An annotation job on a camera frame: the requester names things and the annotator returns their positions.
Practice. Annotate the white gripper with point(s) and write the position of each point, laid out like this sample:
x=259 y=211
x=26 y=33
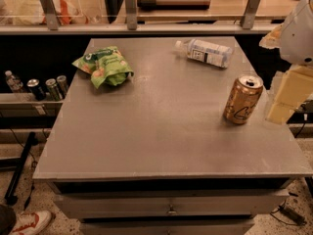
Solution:
x=299 y=38

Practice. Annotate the orange soda can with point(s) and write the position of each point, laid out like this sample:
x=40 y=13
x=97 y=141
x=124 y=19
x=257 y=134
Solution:
x=243 y=98

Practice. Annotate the green rice chip bag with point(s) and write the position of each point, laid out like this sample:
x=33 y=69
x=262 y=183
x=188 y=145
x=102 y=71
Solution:
x=106 y=66

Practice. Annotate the silver can on shelf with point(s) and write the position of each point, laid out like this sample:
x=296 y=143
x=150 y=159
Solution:
x=62 y=81

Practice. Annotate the green can on shelf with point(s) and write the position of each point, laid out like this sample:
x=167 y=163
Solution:
x=53 y=89

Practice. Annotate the dark can on shelf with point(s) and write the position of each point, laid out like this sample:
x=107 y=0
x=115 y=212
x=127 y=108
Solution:
x=36 y=89

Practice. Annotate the white orange plastic bag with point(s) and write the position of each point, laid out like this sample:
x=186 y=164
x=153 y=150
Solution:
x=30 y=12

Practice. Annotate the clear plastic water bottle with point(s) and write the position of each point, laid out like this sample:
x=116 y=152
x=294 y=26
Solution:
x=206 y=52

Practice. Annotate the black power adapter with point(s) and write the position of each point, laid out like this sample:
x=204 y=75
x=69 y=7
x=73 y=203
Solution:
x=293 y=215

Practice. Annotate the upper cabinet drawer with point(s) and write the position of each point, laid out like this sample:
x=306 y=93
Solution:
x=170 y=203

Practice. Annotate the cabinet drawer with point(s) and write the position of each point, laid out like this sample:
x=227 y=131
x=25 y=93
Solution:
x=169 y=227
x=170 y=203

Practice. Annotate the lower cabinet drawer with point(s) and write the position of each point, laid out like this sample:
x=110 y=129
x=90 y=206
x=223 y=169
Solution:
x=169 y=227

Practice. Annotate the small water bottle on shelf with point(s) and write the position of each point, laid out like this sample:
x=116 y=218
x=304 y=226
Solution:
x=14 y=82

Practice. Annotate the white red sneaker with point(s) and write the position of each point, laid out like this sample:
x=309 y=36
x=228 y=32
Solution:
x=31 y=223

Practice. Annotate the black stand leg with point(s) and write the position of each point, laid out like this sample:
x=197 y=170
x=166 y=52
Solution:
x=16 y=166

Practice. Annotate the right metal bracket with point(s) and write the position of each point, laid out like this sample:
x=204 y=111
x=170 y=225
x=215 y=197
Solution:
x=248 y=17

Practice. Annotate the metal bracket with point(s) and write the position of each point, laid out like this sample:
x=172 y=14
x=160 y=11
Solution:
x=248 y=17
x=131 y=14
x=51 y=18

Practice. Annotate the middle metal bracket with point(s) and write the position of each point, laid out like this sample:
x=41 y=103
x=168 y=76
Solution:
x=131 y=14

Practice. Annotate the left metal bracket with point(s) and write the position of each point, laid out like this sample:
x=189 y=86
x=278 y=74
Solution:
x=51 y=18

